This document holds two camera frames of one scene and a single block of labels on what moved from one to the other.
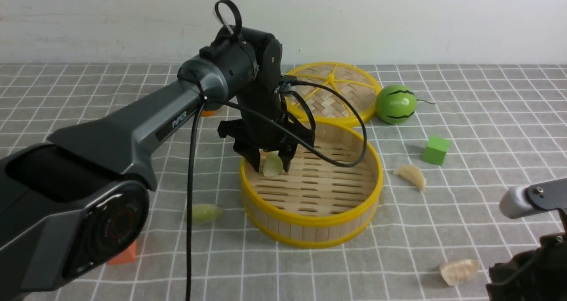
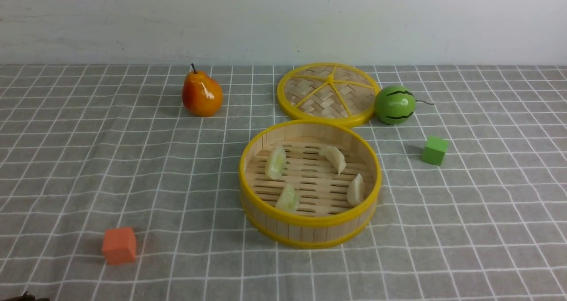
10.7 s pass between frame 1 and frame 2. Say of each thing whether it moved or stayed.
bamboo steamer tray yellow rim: stayed
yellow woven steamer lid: stayed
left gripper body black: moved
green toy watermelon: stayed
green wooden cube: stayed
